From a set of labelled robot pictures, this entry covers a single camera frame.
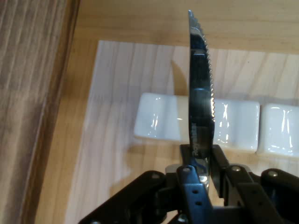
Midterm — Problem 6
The light wooden drawer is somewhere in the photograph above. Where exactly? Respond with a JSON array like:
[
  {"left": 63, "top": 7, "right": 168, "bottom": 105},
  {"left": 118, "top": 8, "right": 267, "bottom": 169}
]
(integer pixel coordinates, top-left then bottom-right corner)
[{"left": 35, "top": 0, "right": 299, "bottom": 224}]

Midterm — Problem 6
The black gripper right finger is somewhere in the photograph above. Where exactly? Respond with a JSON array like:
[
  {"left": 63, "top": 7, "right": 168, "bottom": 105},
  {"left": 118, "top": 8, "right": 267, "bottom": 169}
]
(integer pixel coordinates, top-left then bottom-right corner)
[{"left": 209, "top": 144, "right": 299, "bottom": 224}]

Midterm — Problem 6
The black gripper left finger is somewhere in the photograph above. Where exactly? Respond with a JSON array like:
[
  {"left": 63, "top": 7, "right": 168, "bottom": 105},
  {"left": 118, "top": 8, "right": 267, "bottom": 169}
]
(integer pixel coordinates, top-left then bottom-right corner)
[{"left": 78, "top": 144, "right": 214, "bottom": 224}]

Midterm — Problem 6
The translucent drawer liner sheet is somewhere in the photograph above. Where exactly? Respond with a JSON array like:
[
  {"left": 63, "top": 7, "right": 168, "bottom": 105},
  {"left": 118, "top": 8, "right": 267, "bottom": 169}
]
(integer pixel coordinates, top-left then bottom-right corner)
[{"left": 64, "top": 40, "right": 299, "bottom": 224}]

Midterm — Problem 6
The white ceramic cutlery rest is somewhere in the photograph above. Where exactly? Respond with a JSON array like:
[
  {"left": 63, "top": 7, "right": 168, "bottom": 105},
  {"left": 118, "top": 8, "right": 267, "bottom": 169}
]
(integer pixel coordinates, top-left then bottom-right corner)
[
  {"left": 256, "top": 102, "right": 299, "bottom": 159},
  {"left": 133, "top": 92, "right": 261, "bottom": 154}
]

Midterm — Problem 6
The dark brown wooden cabinet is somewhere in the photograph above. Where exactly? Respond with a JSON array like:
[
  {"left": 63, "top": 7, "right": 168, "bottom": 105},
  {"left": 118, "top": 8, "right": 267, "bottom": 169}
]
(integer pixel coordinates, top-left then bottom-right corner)
[{"left": 0, "top": 0, "right": 81, "bottom": 224}]

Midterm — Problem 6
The silver serrated table knife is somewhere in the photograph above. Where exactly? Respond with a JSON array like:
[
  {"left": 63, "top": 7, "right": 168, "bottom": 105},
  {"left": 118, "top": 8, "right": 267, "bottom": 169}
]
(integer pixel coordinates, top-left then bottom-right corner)
[{"left": 188, "top": 9, "right": 216, "bottom": 190}]

